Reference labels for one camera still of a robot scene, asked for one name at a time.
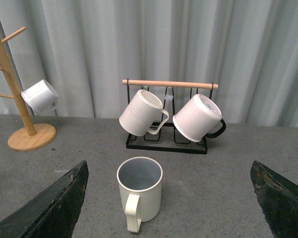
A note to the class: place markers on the cream ribbed mug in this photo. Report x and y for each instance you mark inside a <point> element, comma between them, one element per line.
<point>140,113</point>
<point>140,183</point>

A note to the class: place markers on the cream ribbed hanging mug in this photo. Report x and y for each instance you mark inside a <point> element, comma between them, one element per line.
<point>140,113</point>

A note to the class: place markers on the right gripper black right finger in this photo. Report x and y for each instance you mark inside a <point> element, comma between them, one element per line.
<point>278,199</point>

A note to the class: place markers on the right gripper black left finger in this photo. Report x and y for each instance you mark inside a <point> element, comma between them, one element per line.
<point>54,212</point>

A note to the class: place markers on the black wire mug rack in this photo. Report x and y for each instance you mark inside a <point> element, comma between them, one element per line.
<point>169,138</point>

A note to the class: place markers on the wooden mug tree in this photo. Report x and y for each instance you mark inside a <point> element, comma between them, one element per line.
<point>31,136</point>

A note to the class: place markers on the white mug on tree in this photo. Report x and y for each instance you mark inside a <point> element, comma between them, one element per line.
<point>41,96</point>

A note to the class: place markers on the white mug black handle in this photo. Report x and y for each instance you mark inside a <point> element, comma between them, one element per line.
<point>199,118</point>

